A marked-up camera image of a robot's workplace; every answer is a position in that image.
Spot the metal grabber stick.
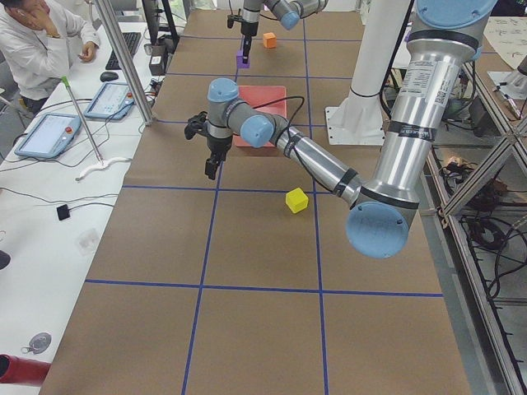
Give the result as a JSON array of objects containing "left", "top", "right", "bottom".
[{"left": 60, "top": 75, "right": 132, "bottom": 183}]

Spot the small black square device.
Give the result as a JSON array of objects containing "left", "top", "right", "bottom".
[{"left": 56, "top": 204, "right": 71, "bottom": 221}]

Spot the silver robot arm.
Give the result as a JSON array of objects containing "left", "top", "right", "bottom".
[
  {"left": 202, "top": 1, "right": 494, "bottom": 258},
  {"left": 227, "top": 0, "right": 327, "bottom": 64}
]

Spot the black power box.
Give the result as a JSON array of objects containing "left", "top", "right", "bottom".
[{"left": 149, "top": 37, "right": 175, "bottom": 77}]

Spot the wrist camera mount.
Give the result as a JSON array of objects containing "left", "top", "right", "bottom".
[
  {"left": 184, "top": 111, "right": 208, "bottom": 140},
  {"left": 227, "top": 14, "right": 244, "bottom": 29}
]

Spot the black keyboard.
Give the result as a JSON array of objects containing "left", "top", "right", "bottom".
[{"left": 105, "top": 30, "right": 142, "bottom": 71}]

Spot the black monitor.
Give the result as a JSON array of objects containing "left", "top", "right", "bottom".
[{"left": 142, "top": 0, "right": 180, "bottom": 45}]

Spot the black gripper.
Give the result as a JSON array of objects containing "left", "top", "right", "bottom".
[
  {"left": 205, "top": 135, "right": 231, "bottom": 180},
  {"left": 240, "top": 20, "right": 258, "bottom": 62}
]

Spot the near teach pendant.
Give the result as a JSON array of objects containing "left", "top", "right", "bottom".
[{"left": 15, "top": 114, "right": 81, "bottom": 159}]

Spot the purple foam block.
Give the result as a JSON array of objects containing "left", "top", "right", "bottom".
[{"left": 236, "top": 49, "right": 250, "bottom": 69}]

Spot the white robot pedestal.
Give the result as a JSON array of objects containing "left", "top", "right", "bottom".
[{"left": 325, "top": 0, "right": 413, "bottom": 146}]

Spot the round metal keyring disc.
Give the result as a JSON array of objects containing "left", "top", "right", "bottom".
[{"left": 21, "top": 332, "right": 52, "bottom": 355}]

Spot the teach pendant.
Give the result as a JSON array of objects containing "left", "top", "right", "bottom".
[
  {"left": 15, "top": 114, "right": 81, "bottom": 159},
  {"left": 84, "top": 81, "right": 135, "bottom": 121}
]

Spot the orange foam block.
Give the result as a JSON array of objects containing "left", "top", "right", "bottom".
[{"left": 263, "top": 32, "right": 277, "bottom": 49}]

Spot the yellow foam block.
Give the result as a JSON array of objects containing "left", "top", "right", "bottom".
[{"left": 285, "top": 188, "right": 309, "bottom": 214}]

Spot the seated person white shirt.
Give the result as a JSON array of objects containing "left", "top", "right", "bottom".
[{"left": 1, "top": 1, "right": 100, "bottom": 114}]

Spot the black camera cable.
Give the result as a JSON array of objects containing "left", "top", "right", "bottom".
[{"left": 246, "top": 95, "right": 306, "bottom": 137}]

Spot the black computer mouse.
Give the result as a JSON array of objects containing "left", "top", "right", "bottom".
[{"left": 100, "top": 71, "right": 119, "bottom": 82}]

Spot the red cylinder bottle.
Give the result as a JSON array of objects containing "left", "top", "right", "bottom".
[{"left": 1, "top": 354, "right": 51, "bottom": 387}]

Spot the pink plastic bin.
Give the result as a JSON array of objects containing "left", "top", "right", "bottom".
[{"left": 232, "top": 85, "right": 288, "bottom": 148}]

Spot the far teach pendant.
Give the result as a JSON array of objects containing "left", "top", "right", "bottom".
[{"left": 84, "top": 81, "right": 135, "bottom": 121}]

